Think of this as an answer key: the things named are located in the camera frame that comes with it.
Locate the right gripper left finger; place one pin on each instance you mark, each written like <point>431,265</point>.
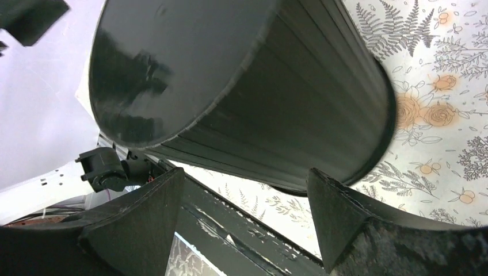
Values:
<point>130,235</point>

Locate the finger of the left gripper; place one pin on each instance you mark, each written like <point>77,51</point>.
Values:
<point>28,20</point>

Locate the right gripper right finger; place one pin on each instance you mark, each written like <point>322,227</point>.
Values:
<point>359,235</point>

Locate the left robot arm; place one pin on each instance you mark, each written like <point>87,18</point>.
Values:
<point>46,117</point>

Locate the black round waste bin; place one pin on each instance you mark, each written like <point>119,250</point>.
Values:
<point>263,90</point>

